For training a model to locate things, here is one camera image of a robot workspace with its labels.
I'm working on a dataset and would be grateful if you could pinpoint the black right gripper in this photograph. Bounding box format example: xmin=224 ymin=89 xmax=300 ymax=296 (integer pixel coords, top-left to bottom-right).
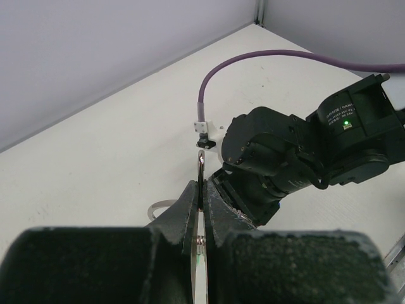
xmin=209 ymin=167 xmax=282 ymax=226

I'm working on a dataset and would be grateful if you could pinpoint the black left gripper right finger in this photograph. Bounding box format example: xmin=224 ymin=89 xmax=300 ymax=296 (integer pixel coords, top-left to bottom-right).
xmin=203 ymin=181 xmax=399 ymax=303

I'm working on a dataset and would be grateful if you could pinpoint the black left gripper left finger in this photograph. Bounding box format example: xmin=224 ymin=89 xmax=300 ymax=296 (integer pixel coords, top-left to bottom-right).
xmin=1 ymin=181 xmax=199 ymax=303

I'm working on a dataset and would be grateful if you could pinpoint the metal keyring with clips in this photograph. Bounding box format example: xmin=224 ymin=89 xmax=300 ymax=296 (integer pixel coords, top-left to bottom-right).
xmin=147 ymin=149 xmax=205 ymax=303

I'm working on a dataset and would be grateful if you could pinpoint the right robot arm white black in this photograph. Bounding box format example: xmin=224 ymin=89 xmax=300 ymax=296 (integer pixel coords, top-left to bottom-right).
xmin=211 ymin=75 xmax=404 ymax=226

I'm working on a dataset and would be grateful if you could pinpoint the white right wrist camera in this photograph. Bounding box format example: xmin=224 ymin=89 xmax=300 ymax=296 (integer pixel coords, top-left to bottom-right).
xmin=194 ymin=120 xmax=226 ymax=164

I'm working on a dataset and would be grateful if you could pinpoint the right aluminium frame post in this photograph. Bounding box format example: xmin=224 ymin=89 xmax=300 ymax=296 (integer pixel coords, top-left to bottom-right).
xmin=254 ymin=0 xmax=268 ymax=27

